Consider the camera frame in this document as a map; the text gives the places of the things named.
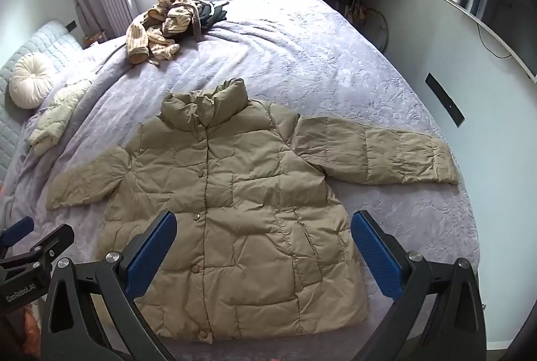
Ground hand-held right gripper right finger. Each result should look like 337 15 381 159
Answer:
351 211 489 361

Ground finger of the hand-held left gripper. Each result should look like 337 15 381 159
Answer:
29 223 75 262
0 217 35 246

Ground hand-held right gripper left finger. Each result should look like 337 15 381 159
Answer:
40 211 178 361

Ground khaki puffer jacket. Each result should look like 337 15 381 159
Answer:
45 78 461 343

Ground person's left hand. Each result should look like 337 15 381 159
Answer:
23 304 43 349

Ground cream folded padded garment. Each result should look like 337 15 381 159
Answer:
26 79 95 158

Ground round cream pillow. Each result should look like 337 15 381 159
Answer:
9 53 55 109

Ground lavender quilted bed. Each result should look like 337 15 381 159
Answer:
0 0 481 361

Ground beige striped garment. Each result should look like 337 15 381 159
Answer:
126 0 202 66

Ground dark garment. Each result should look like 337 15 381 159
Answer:
195 0 229 30

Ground curved white framed television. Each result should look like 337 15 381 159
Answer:
443 0 537 83

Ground black wall plate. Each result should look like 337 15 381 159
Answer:
425 72 466 128

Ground black television cable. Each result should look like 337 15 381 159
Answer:
476 23 512 60

